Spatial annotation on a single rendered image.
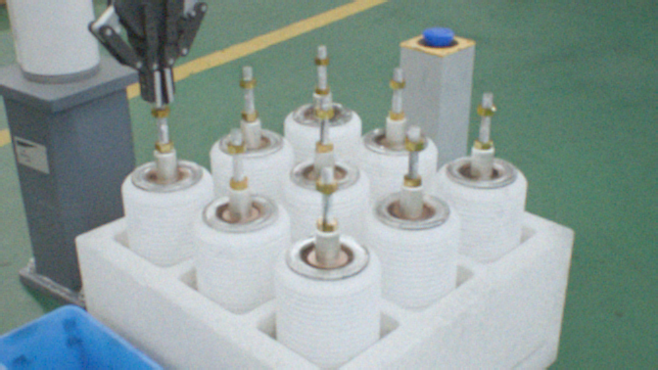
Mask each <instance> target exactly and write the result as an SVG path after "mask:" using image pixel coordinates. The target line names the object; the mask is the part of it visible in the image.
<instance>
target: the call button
mask: <svg viewBox="0 0 658 370"><path fill-rule="evenodd" d="M423 38H424V39H425V40H426V43H427V44H429V45H434V46H444V45H448V44H449V43H450V40H452V39H453V31H452V30H451V29H449V28H445V27H430V28H427V29H425V30H424V31H423Z"/></svg>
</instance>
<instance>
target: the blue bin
mask: <svg viewBox="0 0 658 370"><path fill-rule="evenodd" d="M0 370H164V369H163V368H162V367H161V366H160V365H158V364H157V363H156V362H154V361H153V360H152V359H149V358H148V357H147V356H145V355H144V353H142V352H141V351H140V350H138V349H137V348H136V347H134V346H132V345H130V344H129V343H128V342H126V341H125V340H123V339H122V338H121V337H119V336H118V334H117V333H114V332H113V331H112V330H110V329H109V328H108V327H106V326H105V325H103V324H102V323H101V322H98V321H97V320H96V319H94V318H93V316H92V315H90V314H89V313H88V312H86V311H85V310H82V309H81V308H80V307H78V306H75V305H67V306H63V307H60V308H58V309H56V310H53V311H51V312H49V314H47V315H44V316H42V317H39V318H37V319H35V320H33V321H31V322H29V323H25V324H23V325H22V326H20V328H18V329H16V330H13V331H11V332H9V333H6V334H4V335H2V336H0Z"/></svg>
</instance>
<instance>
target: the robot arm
mask: <svg viewBox="0 0 658 370"><path fill-rule="evenodd" d="M7 4H8V10H9V16H10V22H11V28H12V33H13V39H15V45H16V51H17V57H18V62H19V69H20V71H22V72H23V77H25V78H26V79H28V81H31V82H34V83H41V84H63V83H72V82H77V81H80V80H85V79H88V78H90V77H93V75H94V74H96V73H97V72H100V71H101V62H100V53H98V45H97V40H98V41H99V42H100V43H101V44H102V45H103V46H104V48H105V49H106V50H107V51H108V52H109V53H110V54H111V55H112V56H113V57H115V59H116V60H117V61H118V62H119V63H120V64H121V65H122V66H127V67H129V68H133V69H136V70H138V78H139V89H140V91H139V92H140V97H141V99H142V100H145V102H146V104H147V105H150V106H152V108H155V109H156V108H160V107H162V106H163V95H164V103H165V104H169V103H171V102H172V101H173V97H172V96H173V95H174V92H175V85H174V76H173V68H172V66H173V65H174V62H175V60H177V59H178V58H180V57H183V58H184V57H186V56H187V55H188V53H189V50H190V48H191V45H192V43H193V41H194V39H195V36H196V33H197V31H198V28H200V26H201V24H202V22H203V19H204V16H205V14H206V12H207V9H208V5H207V4H206V3H205V1H200V0H107V7H108V11H107V12H106V13H105V15H104V16H103V17H101V18H100V19H99V20H98V21H97V22H96V21H94V13H93V5H92V0H7ZM118 22H119V23H120V25H121V26H122V27H123V28H124V29H125V30H126V36H127V42H128V44H129V45H130V46H131V47H132V48H131V47H129V46H128V45H127V44H126V43H125V42H124V41H123V39H122V38H121V36H120V35H121V30H120V27H119V26H118ZM183 33H184V34H183ZM182 34H183V37H182ZM180 38H182V39H180ZM179 40H181V42H179ZM178 42H179V43H178Z"/></svg>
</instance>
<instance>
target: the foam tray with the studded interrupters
mask: <svg viewBox="0 0 658 370"><path fill-rule="evenodd" d="M573 238H574V232H573V230H572V229H570V228H567V227H564V226H562V225H559V224H555V223H553V222H550V221H548V220H545V219H542V218H539V217H536V216H534V215H533V214H531V213H528V212H525V211H523V220H522V229H521V239H520V246H518V247H517V248H515V249H514V250H512V251H511V253H509V254H507V255H505V256H504V257H502V258H501V259H499V260H498V261H496V262H495V263H481V262H479V261H475V260H473V259H471V258H469V257H466V256H464V255H462V254H459V253H457V265H456V276H455V277H456V278H455V289H454V291H452V292H451V293H449V294H448V295H446V296H445V297H443V298H442V299H439V300H438V301H436V302H435V303H433V304H432V305H430V306H429V307H427V308H426V310H424V311H421V312H409V311H407V309H405V308H402V307H400V306H398V305H396V304H394V303H392V302H390V301H387V300H384V299H382V298H381V297H380V334H379V341H378V342H377V343H375V344H374V345H372V347H371V348H369V349H368V350H365V351H364V352H362V353H361V354H359V355H358V356H356V357H355V358H353V359H352V360H350V361H349V362H348V364H345V365H344V366H342V367H341V368H339V369H338V370H544V369H545V368H547V367H548V366H549V365H550V364H552V362H553V361H554V360H555V358H556V352H557V346H558V339H559V332H560V324H561V317H562V309H563V302H564V295H565V288H566V281H567V274H568V267H570V259H571V252H572V245H573ZM75 241H76V247H77V255H78V261H79V268H81V270H80V274H82V280H83V287H84V293H85V298H86V305H87V311H88V313H89V314H90V315H92V316H93V318H94V319H96V320H97V321H98V322H101V323H102V324H103V325H105V326H106V327H108V328H109V329H110V330H112V331H113V332H114V333H117V334H118V336H119V337H121V338H122V339H123V340H125V341H126V342H128V343H129V344H130V345H132V346H134V347H136V348H137V349H138V350H140V351H141V352H142V353H144V355H145V356H147V357H148V358H149V359H152V360H153V361H154V362H156V363H157V364H158V365H160V366H161V367H162V368H163V369H164V370H321V369H319V368H318V367H316V366H314V365H313V364H311V362H310V361H307V360H305V359H304V358H302V357H301V356H299V355H297V354H296V353H294V352H293V351H291V350H288V349H287V348H285V347H284V346H283V345H281V344H280V343H278V342H277V324H276V299H273V300H272V301H268V302H266V303H264V304H263V305H261V306H259V307H257V308H256V309H254V310H251V312H249V313H247V314H244V315H235V314H231V313H229V312H228V311H226V309H225V308H223V307H221V306H220V305H218V304H217V303H215V302H212V301H210V300H209V299H207V298H205V297H204V296H202V295H201V294H199V293H198V280H197V268H196V259H195V258H194V257H192V258H190V259H188V260H186V261H183V262H181V263H179V264H177V265H174V266H172V267H170V268H158V267H157V266H155V265H154V264H152V263H150V262H149V261H147V260H145V259H144V258H141V257H140V256H138V255H136V254H134V253H133V251H131V250H130V246H129V239H128V230H127V221H126V217H125V218H122V219H120V220H117V221H115V222H113V223H109V224H107V225H104V226H102V227H100V228H97V229H95V230H91V231H89V232H87V234H84V235H82V236H78V237H77V238H76V239H75Z"/></svg>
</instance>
